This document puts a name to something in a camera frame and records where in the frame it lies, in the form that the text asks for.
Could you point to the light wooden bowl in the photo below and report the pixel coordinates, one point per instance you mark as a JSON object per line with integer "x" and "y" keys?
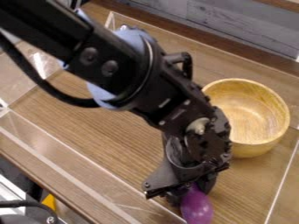
{"x": 256, "y": 112}

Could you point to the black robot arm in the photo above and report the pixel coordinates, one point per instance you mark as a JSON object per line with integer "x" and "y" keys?
{"x": 132, "y": 76}

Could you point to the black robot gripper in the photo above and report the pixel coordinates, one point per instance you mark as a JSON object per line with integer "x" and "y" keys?
{"x": 194, "y": 128}

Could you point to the clear acrylic front wall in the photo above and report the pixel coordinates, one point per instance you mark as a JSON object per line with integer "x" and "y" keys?
{"x": 82, "y": 185}

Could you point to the clear acrylic corner bracket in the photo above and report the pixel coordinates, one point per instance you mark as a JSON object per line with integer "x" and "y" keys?
{"x": 110, "y": 21}

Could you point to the purple toy eggplant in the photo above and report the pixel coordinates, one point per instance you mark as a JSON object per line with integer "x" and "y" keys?
{"x": 196, "y": 207}

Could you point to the yellow and black device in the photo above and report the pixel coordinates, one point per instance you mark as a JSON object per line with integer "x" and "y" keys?
{"x": 42, "y": 210}

